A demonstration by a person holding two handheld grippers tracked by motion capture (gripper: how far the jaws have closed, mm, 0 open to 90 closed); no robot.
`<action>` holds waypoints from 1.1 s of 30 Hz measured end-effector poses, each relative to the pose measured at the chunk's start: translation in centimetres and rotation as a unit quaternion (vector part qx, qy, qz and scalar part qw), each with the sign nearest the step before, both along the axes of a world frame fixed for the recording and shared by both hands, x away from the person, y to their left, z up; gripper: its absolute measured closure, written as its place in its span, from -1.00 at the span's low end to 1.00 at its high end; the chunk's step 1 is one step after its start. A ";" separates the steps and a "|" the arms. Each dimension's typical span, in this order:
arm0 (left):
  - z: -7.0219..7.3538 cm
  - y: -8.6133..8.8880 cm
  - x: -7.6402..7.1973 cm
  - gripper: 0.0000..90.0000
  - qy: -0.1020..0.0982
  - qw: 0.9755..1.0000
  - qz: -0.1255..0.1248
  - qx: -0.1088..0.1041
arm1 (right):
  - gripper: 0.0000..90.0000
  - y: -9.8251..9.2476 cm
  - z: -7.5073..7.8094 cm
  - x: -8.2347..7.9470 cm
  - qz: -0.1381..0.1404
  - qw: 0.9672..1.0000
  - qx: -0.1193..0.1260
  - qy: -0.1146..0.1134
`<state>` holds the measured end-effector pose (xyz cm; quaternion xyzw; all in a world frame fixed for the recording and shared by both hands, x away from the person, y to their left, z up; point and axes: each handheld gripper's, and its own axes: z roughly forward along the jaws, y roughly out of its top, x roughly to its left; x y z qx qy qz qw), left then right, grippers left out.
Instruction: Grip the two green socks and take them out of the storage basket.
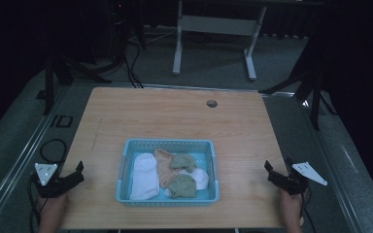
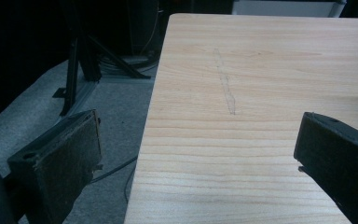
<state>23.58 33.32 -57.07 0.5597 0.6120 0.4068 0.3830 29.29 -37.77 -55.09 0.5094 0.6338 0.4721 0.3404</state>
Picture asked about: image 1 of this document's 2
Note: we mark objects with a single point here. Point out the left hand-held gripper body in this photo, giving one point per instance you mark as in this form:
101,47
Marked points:
50,186

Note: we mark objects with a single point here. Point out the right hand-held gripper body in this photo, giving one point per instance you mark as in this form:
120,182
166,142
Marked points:
296,181

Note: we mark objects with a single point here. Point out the person's left hand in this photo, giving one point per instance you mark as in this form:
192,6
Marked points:
54,205

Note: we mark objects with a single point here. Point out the person's right hand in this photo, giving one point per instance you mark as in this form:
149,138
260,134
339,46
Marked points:
290,204

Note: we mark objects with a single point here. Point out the light blue plastic basket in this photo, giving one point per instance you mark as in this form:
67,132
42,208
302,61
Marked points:
128,155

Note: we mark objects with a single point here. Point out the long white sock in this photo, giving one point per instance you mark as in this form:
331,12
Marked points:
144,176

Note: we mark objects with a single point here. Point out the olive green sock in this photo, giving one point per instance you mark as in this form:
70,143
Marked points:
201,178

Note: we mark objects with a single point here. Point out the black metal stand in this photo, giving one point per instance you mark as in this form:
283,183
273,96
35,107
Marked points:
50,87
315,93

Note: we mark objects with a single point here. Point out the peach sock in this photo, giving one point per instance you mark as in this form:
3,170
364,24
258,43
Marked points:
164,168

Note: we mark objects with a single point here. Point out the small green sock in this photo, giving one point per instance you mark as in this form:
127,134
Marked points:
183,161

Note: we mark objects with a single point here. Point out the large green sock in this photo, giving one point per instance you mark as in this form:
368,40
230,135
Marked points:
183,187

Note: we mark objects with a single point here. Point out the white desk frame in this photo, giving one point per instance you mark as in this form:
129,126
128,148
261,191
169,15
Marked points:
218,25

